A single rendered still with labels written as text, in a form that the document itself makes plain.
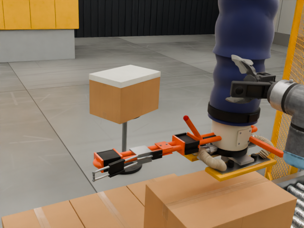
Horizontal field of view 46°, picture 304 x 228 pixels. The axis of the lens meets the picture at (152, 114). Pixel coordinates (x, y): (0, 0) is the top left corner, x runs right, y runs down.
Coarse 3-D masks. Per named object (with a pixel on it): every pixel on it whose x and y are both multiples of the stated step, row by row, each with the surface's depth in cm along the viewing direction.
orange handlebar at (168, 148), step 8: (256, 128) 165; (216, 136) 154; (160, 144) 142; (168, 144) 142; (200, 144) 148; (256, 144) 152; (264, 144) 148; (120, 152) 135; (128, 152) 136; (168, 152) 141; (272, 152) 145; (280, 152) 142; (96, 160) 128; (128, 160) 131
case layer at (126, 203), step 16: (176, 176) 258; (112, 192) 234; (128, 192) 235; (144, 192) 236; (48, 208) 215; (64, 208) 215; (80, 208) 216; (96, 208) 217; (112, 208) 218; (128, 208) 219; (16, 224) 199; (32, 224) 200; (48, 224) 201; (64, 224) 201; (80, 224) 202; (96, 224) 203; (112, 224) 203; (128, 224) 204
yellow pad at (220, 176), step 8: (232, 160) 153; (256, 160) 159; (264, 160) 160; (272, 160) 161; (208, 168) 151; (232, 168) 151; (240, 168) 152; (248, 168) 153; (256, 168) 155; (216, 176) 146; (224, 176) 146; (232, 176) 148
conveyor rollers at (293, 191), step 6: (288, 186) 253; (300, 186) 254; (294, 192) 248; (300, 192) 245; (300, 198) 244; (300, 204) 233; (294, 210) 227; (300, 210) 225; (294, 216) 219; (300, 216) 223; (294, 222) 217; (300, 222) 214
